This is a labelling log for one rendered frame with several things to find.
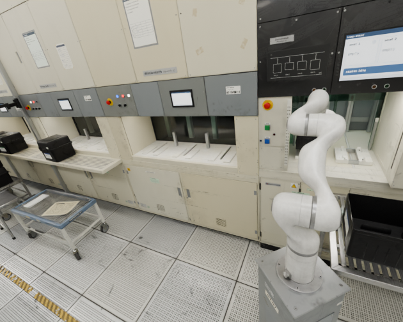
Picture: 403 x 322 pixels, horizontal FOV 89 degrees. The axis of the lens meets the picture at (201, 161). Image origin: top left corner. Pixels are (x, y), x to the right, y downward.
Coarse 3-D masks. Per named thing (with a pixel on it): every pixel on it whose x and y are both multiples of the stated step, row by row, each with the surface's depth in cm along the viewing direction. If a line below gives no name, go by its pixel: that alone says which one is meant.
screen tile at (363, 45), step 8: (360, 40) 99; (368, 40) 98; (352, 48) 101; (360, 48) 100; (368, 48) 99; (376, 48) 98; (352, 56) 103; (360, 56) 102; (368, 56) 100; (352, 64) 104; (360, 64) 103
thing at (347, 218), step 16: (352, 208) 113; (368, 208) 109; (384, 208) 106; (400, 208) 102; (352, 224) 92; (368, 224) 110; (384, 224) 109; (400, 224) 106; (352, 240) 92; (368, 240) 89; (384, 240) 86; (400, 240) 83; (352, 256) 96; (368, 256) 92; (384, 256) 89; (400, 256) 86
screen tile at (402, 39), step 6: (390, 36) 94; (396, 36) 93; (402, 36) 92; (384, 42) 96; (390, 42) 95; (396, 42) 94; (402, 42) 93; (384, 54) 97; (390, 54) 97; (396, 54) 96; (402, 54) 95; (378, 60) 99; (384, 60) 98; (390, 60) 98; (396, 60) 97; (402, 60) 96
